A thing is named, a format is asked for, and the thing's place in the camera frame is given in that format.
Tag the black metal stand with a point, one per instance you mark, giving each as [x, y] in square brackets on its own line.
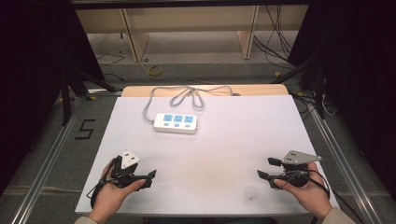
[66, 99]
[319, 93]

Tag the light wooden desk frame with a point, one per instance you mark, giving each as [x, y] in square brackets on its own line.
[193, 18]

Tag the black curtain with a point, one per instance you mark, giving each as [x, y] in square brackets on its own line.
[31, 77]
[361, 77]

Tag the aluminium floor rail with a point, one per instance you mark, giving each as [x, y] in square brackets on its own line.
[345, 168]
[46, 161]

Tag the person's left hand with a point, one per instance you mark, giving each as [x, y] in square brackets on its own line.
[109, 196]

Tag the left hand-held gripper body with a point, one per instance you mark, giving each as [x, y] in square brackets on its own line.
[126, 172]

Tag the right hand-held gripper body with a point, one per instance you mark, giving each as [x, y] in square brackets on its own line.
[297, 158]

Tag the person's right hand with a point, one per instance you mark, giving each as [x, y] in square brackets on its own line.
[311, 193]

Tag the white power strip blue sockets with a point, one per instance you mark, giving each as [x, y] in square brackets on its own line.
[176, 127]

